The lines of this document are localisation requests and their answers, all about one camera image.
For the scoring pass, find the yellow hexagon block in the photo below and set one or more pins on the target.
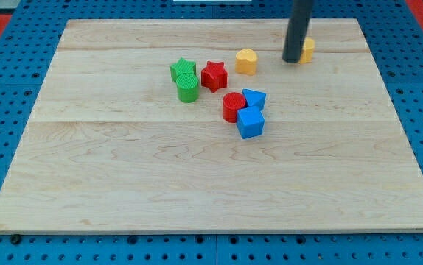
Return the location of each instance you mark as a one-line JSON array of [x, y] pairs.
[[307, 51]]

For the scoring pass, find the red cylinder block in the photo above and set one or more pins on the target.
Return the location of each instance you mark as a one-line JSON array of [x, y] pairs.
[[232, 102]]

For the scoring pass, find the blue cube block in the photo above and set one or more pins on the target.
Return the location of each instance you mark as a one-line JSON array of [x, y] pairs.
[[250, 122]]

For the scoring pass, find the green cylinder block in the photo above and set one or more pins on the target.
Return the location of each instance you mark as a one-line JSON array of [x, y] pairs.
[[187, 88]]

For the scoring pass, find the blue triangle block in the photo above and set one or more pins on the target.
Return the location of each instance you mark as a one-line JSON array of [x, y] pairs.
[[254, 98]]

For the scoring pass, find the red star block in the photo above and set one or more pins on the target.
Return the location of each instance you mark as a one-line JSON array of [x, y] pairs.
[[214, 76]]

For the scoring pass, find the light wooden board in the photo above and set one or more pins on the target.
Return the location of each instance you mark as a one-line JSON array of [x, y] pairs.
[[110, 149]]

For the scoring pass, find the green star block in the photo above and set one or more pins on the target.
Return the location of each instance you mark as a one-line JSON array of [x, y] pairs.
[[182, 66]]

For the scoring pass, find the yellow heart block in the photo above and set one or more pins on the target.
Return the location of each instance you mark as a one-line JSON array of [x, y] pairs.
[[246, 62]]

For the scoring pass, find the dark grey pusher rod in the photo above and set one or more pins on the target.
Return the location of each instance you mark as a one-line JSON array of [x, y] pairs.
[[297, 30]]

